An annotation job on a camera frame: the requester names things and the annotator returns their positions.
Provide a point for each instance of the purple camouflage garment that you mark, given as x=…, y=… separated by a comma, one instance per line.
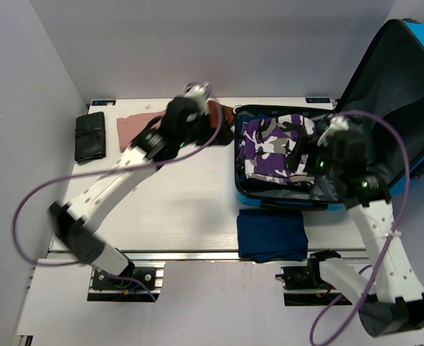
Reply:
x=264, y=149

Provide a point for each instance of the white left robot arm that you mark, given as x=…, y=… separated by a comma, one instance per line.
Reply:
x=76, y=221

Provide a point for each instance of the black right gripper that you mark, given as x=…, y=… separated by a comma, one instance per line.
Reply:
x=327, y=145

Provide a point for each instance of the brown folded towel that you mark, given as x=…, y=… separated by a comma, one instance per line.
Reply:
x=224, y=113

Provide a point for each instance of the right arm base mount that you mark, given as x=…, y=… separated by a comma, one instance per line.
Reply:
x=299, y=290

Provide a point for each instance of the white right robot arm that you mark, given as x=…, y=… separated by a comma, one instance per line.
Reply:
x=391, y=300

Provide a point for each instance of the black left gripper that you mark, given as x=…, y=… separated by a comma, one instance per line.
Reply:
x=213, y=137

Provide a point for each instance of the small navy blue cloth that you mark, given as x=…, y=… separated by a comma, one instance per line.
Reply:
x=266, y=235

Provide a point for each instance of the black rolled pouch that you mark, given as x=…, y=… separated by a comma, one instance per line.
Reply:
x=90, y=137

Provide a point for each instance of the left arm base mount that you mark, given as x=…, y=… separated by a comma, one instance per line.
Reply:
x=148, y=275

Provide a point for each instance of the pink cloth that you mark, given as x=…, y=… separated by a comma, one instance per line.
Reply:
x=129, y=127

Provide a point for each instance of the large navy blue garment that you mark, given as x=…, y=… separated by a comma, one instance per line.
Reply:
x=243, y=185

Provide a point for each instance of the blue hard-shell suitcase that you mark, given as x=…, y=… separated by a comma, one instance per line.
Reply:
x=389, y=82

